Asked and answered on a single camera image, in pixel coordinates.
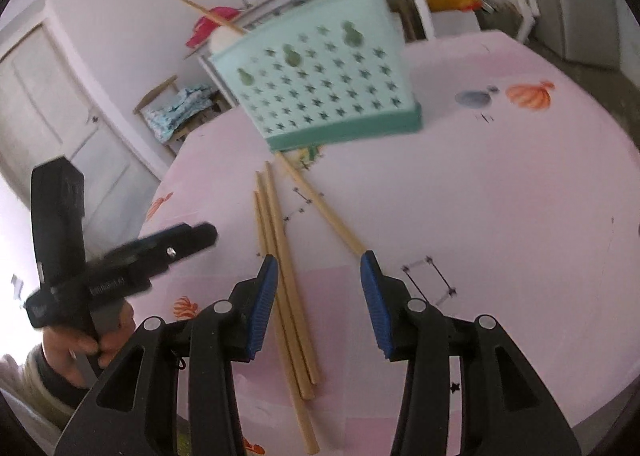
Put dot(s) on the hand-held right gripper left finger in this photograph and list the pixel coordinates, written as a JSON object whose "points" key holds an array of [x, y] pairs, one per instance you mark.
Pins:
{"points": [[262, 306]]}

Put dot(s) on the light blue patterned cloth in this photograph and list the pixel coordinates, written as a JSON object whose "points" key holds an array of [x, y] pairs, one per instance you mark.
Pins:
{"points": [[175, 111]]}

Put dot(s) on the person's left forearm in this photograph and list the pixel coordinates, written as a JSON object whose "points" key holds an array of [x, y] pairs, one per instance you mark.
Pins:
{"points": [[30, 386]]}

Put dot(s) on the wooden chair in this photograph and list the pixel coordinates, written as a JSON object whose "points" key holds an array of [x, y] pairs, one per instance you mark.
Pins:
{"points": [[155, 93]]}

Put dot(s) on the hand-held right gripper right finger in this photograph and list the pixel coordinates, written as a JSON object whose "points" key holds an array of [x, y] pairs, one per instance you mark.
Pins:
{"points": [[372, 306]]}

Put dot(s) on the white ceramic spoon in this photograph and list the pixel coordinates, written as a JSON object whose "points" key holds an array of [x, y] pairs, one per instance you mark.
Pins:
{"points": [[222, 41]]}

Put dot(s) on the single wooden chopstick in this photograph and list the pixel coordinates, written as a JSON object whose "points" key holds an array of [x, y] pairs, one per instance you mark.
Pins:
{"points": [[210, 13]]}

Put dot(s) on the white panel door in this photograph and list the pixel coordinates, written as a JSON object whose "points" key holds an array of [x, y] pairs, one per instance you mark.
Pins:
{"points": [[50, 96]]}

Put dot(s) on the red plastic bag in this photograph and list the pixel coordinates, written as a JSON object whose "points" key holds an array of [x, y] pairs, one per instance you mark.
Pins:
{"points": [[200, 33]]}

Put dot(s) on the pink balloon print tablecloth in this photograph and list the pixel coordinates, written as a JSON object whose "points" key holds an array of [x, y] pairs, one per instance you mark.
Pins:
{"points": [[500, 211]]}

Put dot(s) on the person's left hand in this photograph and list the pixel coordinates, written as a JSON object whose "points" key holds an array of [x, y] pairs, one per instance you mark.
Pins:
{"points": [[65, 351]]}

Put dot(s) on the mint green utensil holder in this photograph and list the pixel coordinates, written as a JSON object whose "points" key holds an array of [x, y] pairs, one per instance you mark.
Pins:
{"points": [[325, 86]]}

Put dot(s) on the bundle of wooden chopsticks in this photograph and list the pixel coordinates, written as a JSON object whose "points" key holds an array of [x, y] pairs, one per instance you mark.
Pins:
{"points": [[288, 256]]}

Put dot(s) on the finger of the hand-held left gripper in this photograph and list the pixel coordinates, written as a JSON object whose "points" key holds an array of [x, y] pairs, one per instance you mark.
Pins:
{"points": [[170, 243]]}

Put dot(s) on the white-legged side table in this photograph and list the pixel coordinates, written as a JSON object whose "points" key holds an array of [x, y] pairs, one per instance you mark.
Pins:
{"points": [[420, 6]]}

